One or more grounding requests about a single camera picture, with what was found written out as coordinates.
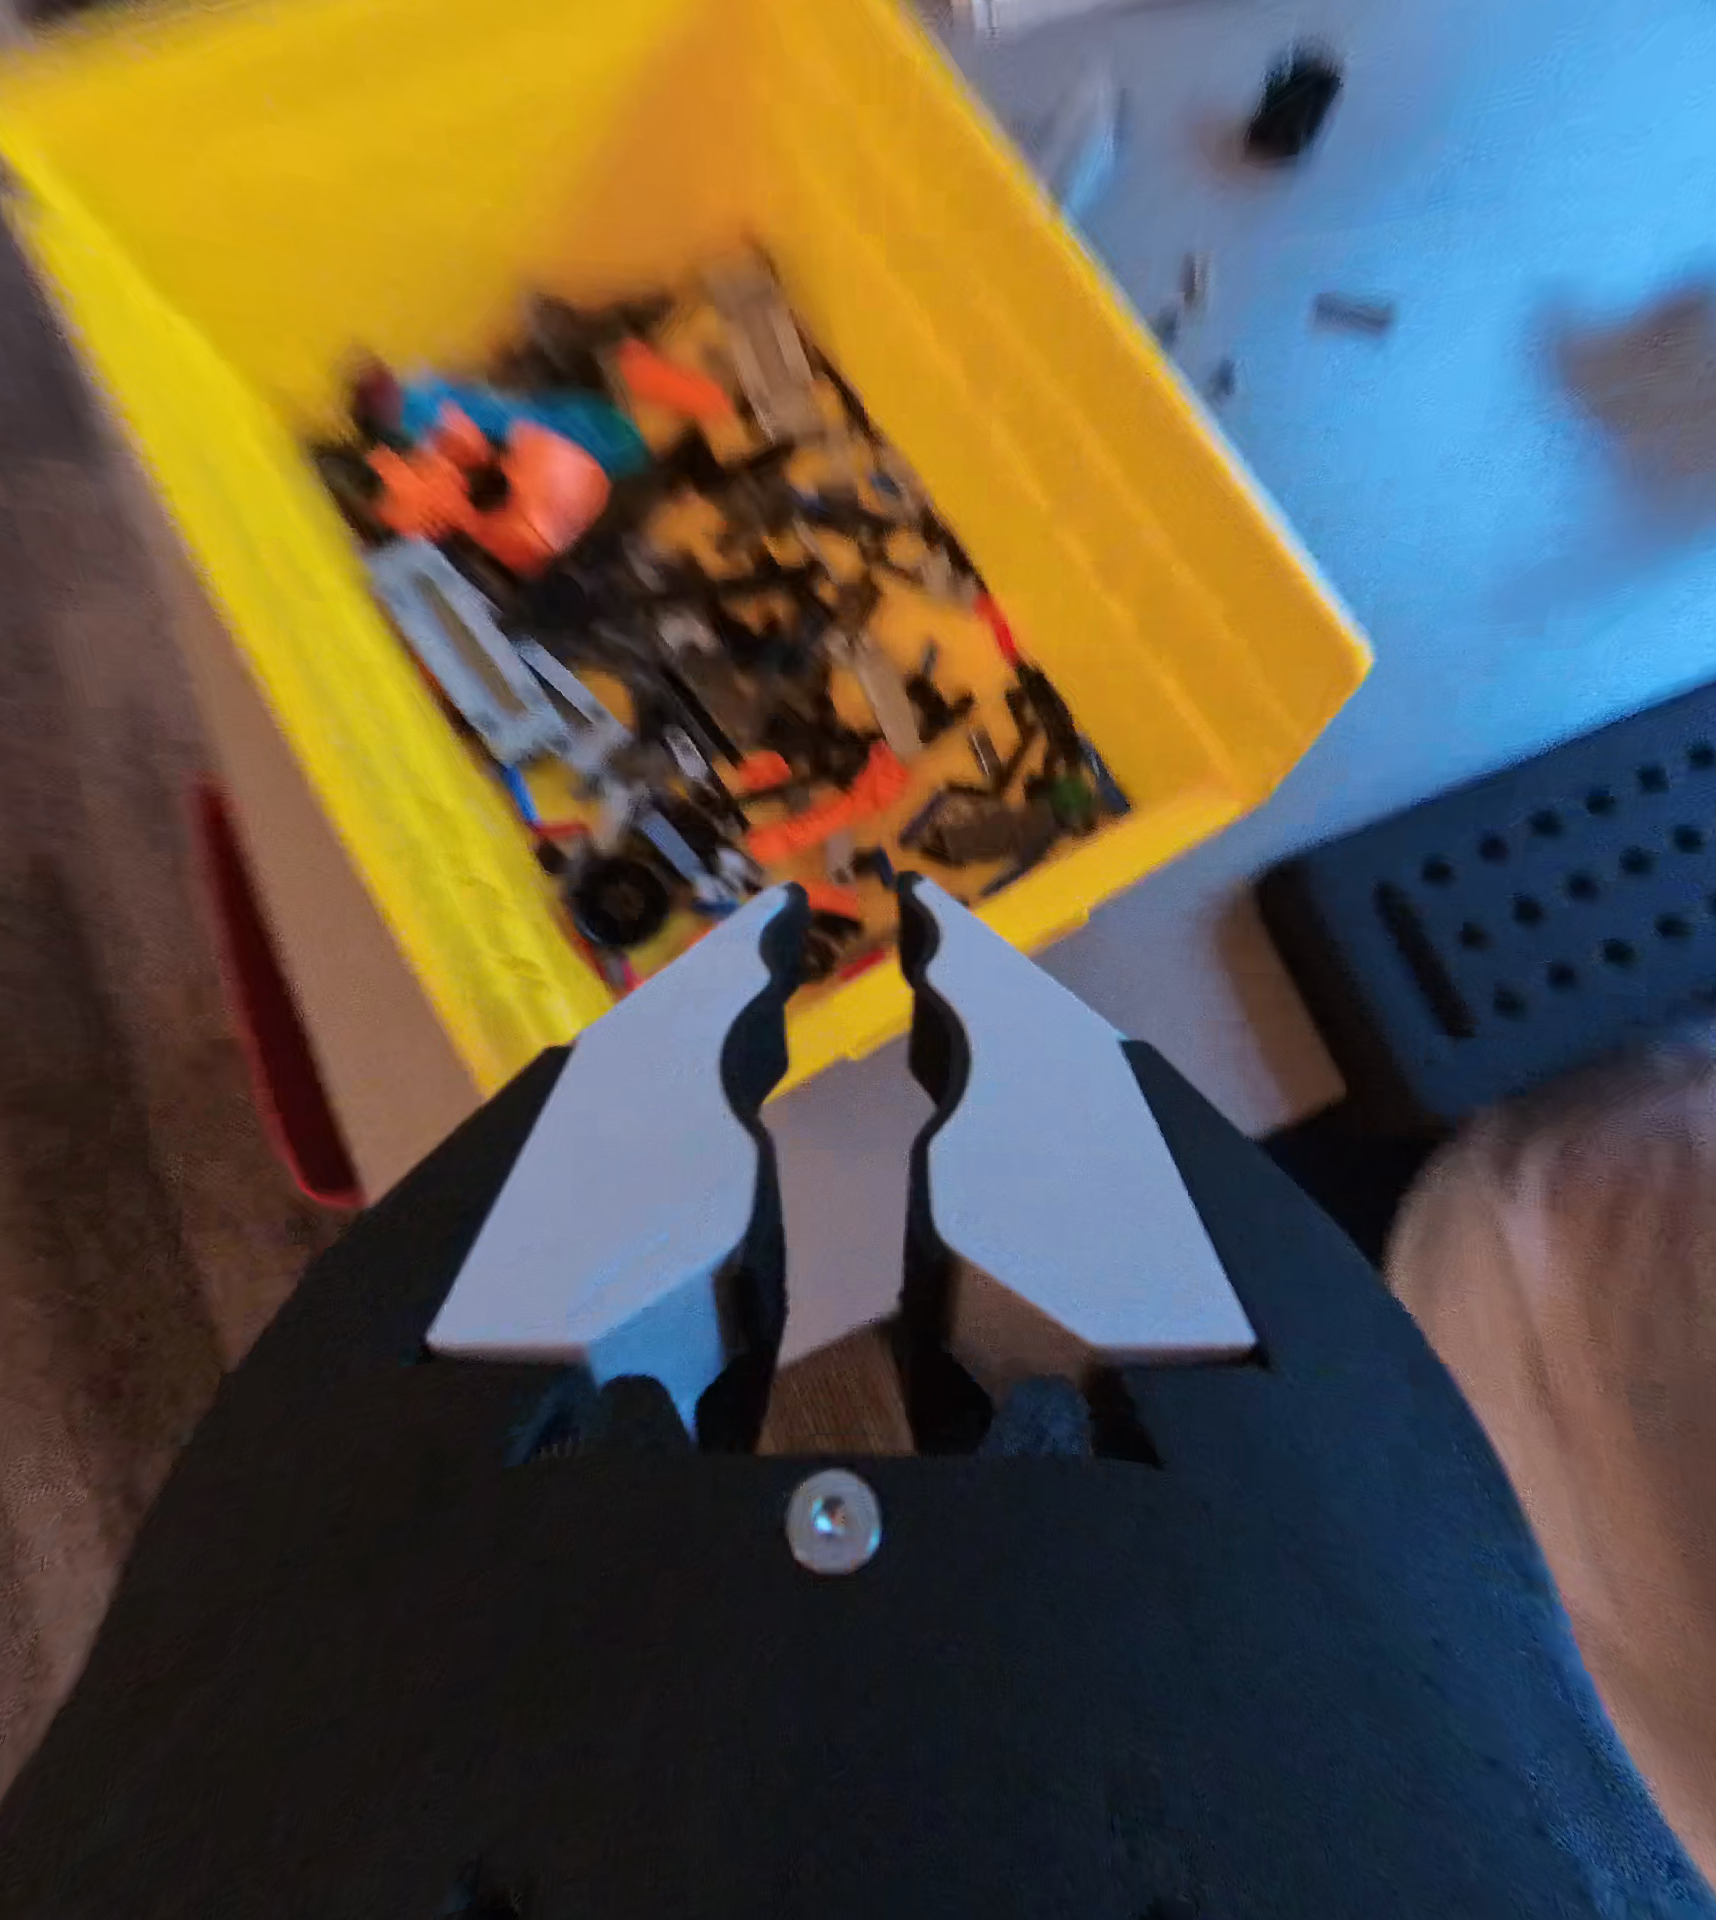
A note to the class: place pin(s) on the yellow plastic bin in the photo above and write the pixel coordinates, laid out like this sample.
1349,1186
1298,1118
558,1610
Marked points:
348,181

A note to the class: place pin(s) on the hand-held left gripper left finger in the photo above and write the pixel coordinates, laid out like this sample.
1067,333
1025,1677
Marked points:
588,1201

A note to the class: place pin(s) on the green round toy piece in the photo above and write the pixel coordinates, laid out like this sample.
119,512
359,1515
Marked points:
1077,794

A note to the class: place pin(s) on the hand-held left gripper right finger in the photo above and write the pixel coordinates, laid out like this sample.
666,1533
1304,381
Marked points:
1083,1201

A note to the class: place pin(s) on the grey long toy panel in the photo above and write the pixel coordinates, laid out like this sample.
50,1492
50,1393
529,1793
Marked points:
460,644

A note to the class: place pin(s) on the blue toy tool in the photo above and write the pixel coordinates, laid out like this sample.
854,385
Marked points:
558,417

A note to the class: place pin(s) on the orange curved toy panel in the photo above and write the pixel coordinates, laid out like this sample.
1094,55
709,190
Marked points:
498,489

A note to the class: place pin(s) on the large black toy tyre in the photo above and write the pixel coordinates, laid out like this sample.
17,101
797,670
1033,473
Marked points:
619,896

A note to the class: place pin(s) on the black toy wheel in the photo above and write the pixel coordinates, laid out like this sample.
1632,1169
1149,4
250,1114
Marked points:
1293,99

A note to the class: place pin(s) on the orange pointed toy panel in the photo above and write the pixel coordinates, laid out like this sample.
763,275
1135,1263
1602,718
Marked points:
670,382

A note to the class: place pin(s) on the orange toothed toy rack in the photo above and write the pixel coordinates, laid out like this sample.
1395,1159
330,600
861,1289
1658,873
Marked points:
828,810

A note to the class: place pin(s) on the pile of small toy parts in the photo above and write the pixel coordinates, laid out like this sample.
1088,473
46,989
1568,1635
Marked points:
768,630

